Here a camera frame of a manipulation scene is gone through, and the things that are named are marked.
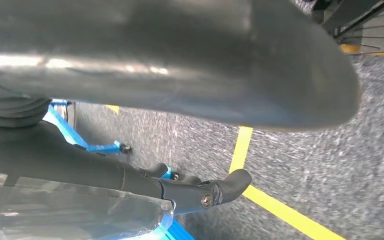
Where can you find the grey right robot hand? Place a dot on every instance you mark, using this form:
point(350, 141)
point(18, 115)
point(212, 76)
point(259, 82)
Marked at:
point(178, 49)

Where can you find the blue metal shelf rack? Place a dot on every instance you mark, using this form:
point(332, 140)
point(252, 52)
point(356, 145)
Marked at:
point(69, 134)

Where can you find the yellow floor tape square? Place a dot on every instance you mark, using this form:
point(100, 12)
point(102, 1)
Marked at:
point(278, 208)

